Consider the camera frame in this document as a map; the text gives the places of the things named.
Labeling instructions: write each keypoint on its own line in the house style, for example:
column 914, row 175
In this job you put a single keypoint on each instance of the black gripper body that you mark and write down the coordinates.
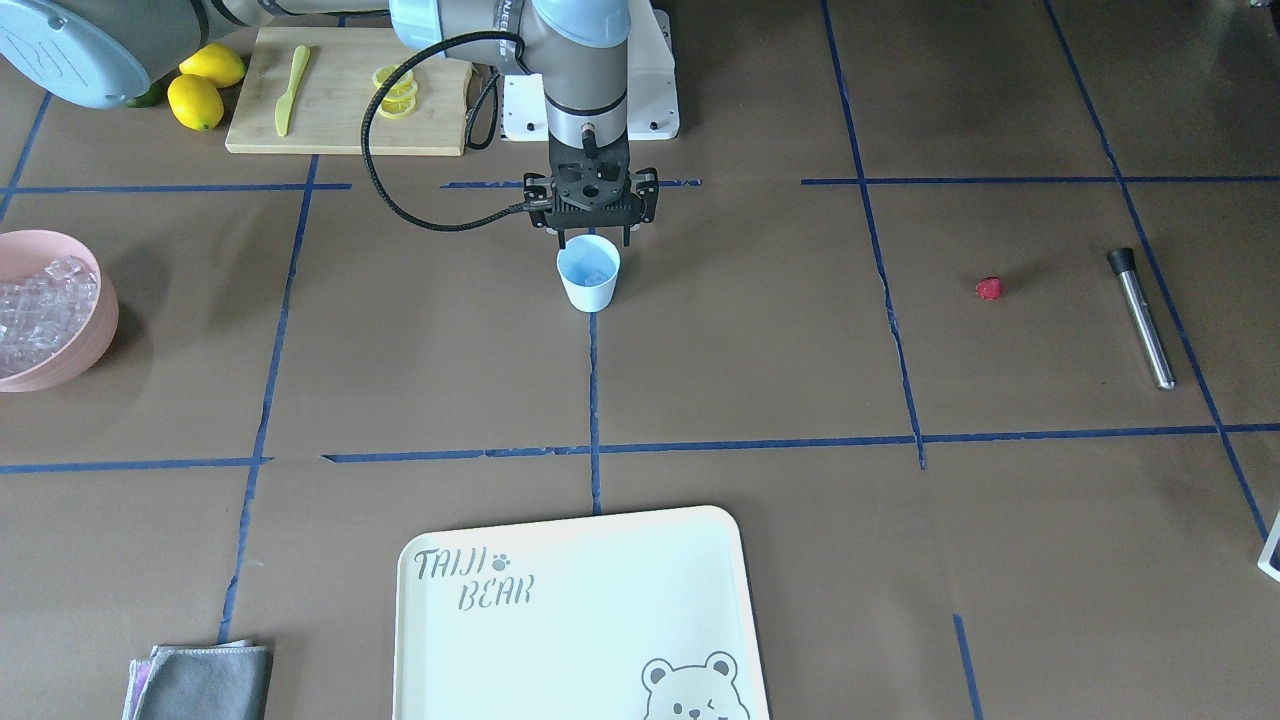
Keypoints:
column 647, row 195

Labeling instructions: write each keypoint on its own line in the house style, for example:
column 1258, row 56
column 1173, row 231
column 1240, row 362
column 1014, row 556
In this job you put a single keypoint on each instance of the clear ice cube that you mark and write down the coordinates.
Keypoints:
column 590, row 275

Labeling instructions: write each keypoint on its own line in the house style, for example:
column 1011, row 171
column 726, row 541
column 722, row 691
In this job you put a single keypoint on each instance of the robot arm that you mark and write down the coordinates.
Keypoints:
column 100, row 54

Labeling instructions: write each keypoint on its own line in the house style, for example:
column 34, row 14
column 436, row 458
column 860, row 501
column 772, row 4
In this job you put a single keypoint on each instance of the light blue plastic cup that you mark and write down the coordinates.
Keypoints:
column 589, row 249

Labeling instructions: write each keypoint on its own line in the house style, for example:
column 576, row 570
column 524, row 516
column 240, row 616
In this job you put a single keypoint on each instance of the pink bowl of ice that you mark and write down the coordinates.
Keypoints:
column 60, row 310

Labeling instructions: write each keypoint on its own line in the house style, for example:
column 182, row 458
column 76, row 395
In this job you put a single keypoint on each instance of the lemon slices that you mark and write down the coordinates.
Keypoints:
column 401, row 98

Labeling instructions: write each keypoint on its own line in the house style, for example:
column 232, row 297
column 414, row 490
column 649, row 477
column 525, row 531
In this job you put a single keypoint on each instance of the wooden cutting board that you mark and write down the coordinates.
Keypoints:
column 335, row 90

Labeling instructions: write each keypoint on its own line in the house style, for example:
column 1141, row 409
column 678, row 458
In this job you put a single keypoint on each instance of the yellow plastic knife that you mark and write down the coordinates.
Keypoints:
column 284, row 105

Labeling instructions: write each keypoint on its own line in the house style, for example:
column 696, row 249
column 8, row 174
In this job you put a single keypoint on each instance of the red strawberry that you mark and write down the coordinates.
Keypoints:
column 990, row 288

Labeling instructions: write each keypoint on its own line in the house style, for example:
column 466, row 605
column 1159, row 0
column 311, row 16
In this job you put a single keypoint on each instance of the yellow lemon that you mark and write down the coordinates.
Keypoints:
column 221, row 66
column 195, row 102

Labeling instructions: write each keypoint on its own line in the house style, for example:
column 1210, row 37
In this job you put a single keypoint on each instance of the cream bear serving tray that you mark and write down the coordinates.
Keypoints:
column 639, row 615

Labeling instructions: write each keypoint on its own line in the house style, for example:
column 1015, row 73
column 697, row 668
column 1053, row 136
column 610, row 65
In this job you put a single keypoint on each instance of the steel muddler black tip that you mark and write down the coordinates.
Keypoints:
column 1123, row 264

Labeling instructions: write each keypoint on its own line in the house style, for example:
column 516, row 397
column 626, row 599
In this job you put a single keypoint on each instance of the folded grey cloth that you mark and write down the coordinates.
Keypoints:
column 178, row 681

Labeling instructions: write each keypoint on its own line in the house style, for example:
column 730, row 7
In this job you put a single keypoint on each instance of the white pedestal column base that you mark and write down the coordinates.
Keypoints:
column 653, row 113

